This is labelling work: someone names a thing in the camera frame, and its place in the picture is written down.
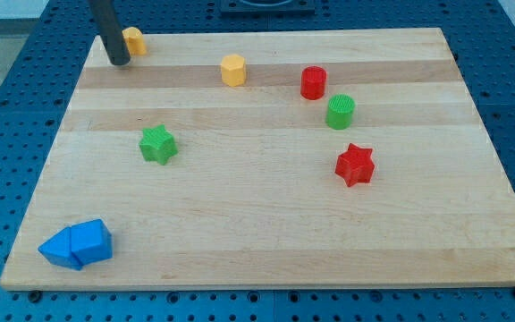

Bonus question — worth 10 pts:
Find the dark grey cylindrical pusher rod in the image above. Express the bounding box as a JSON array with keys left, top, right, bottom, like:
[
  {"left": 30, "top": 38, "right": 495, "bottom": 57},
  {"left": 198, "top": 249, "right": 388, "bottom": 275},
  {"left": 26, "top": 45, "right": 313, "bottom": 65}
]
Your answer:
[{"left": 89, "top": 0, "right": 131, "bottom": 66}]

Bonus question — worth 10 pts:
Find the yellow hexagon block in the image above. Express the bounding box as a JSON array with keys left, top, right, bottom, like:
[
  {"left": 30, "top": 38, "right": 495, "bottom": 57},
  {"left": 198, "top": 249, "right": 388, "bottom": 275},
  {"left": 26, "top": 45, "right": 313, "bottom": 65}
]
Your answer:
[{"left": 220, "top": 54, "right": 247, "bottom": 87}]

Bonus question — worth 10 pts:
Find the yellow heart block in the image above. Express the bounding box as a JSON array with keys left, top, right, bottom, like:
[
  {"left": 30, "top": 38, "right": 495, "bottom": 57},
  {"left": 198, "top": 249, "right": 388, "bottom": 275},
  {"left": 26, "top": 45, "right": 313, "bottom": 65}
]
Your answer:
[{"left": 122, "top": 27, "right": 148, "bottom": 55}]

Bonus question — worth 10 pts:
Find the green star block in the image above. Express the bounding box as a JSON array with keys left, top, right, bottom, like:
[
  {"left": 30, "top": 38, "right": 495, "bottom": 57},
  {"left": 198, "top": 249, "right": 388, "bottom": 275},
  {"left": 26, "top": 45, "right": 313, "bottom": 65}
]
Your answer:
[{"left": 139, "top": 124, "right": 178, "bottom": 165}]

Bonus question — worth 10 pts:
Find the red cylinder block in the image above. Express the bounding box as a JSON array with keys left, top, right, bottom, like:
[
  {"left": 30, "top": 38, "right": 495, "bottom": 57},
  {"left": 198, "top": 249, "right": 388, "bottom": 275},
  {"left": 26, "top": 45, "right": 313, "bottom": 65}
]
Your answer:
[{"left": 300, "top": 66, "right": 327, "bottom": 100}]

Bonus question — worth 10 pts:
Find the blue cube block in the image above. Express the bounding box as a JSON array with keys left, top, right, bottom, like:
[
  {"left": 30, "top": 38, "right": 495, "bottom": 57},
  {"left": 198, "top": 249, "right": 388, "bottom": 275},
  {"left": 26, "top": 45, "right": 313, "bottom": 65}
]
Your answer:
[{"left": 71, "top": 219, "right": 113, "bottom": 266}]

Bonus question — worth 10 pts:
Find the blue triangular prism block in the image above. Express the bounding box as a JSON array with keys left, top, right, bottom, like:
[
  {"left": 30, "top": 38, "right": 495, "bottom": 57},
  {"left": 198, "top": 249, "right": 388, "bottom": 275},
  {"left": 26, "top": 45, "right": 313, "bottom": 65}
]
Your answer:
[{"left": 38, "top": 227, "right": 83, "bottom": 270}]

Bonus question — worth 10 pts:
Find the green cylinder block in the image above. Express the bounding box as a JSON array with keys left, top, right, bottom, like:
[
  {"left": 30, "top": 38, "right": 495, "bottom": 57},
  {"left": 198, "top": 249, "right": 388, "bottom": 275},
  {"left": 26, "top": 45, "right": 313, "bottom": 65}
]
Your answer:
[{"left": 325, "top": 94, "right": 356, "bottom": 130}]

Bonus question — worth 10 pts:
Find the light wooden board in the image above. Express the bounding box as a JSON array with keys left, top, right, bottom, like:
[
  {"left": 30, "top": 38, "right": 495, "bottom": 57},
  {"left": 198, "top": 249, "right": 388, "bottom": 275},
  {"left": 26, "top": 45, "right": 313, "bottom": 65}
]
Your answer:
[{"left": 0, "top": 28, "right": 515, "bottom": 291}]

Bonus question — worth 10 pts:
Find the red star block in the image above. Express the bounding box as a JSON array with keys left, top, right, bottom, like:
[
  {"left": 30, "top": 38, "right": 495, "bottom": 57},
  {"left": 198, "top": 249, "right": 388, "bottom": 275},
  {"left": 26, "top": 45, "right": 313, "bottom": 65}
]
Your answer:
[{"left": 334, "top": 143, "right": 375, "bottom": 187}]

